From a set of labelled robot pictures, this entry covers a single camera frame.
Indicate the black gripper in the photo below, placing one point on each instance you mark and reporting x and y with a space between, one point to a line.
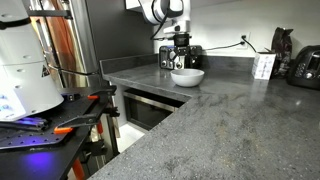
181 48

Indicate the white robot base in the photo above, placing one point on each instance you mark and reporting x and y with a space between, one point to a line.
26 85

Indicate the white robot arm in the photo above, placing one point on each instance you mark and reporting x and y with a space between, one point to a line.
157 12

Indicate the white ceramic bowl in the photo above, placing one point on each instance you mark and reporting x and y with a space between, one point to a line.
187 77

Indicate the silver black toaster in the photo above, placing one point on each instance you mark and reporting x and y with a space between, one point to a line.
178 63

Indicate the stainless built-in oven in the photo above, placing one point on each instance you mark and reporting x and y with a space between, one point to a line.
147 110

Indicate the white upper cabinet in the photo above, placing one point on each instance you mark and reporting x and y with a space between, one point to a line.
133 5

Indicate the white paper carton box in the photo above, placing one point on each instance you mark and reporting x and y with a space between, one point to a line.
263 65

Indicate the black orange bar clamp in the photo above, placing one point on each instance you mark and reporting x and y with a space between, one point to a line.
100 100

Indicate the dark coffee bag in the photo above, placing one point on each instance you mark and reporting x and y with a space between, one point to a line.
282 47

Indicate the stainless steel refrigerator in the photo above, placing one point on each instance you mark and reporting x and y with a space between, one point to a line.
64 31

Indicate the black appliance at right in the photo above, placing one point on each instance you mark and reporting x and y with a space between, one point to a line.
305 68

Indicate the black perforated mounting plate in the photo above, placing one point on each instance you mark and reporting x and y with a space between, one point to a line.
38 131

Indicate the black robot cart table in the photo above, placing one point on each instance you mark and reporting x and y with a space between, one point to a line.
50 162

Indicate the white wall outlet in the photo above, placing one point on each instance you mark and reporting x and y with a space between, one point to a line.
244 39

